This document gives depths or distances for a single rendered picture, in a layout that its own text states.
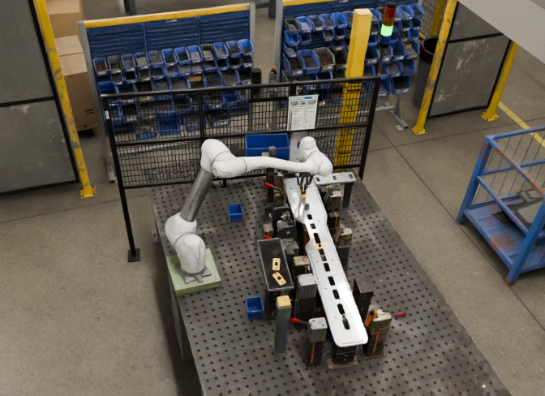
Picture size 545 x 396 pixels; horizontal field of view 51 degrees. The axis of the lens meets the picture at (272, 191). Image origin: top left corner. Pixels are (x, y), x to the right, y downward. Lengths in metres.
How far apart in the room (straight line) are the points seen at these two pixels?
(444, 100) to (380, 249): 2.74
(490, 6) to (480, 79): 5.64
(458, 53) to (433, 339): 3.33
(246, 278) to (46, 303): 1.70
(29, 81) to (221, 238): 1.97
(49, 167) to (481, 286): 3.78
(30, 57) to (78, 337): 2.11
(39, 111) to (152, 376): 2.29
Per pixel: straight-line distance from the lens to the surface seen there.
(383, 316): 3.19
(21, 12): 4.60
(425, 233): 5.23
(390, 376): 3.43
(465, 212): 5.29
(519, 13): 0.87
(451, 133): 6.53
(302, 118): 4.14
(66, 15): 7.10
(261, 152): 4.01
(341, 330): 3.17
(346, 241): 3.63
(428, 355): 3.56
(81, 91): 5.95
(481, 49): 6.31
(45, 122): 5.06
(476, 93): 6.64
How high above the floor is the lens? 3.57
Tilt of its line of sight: 42 degrees down
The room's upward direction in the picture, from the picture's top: 3 degrees clockwise
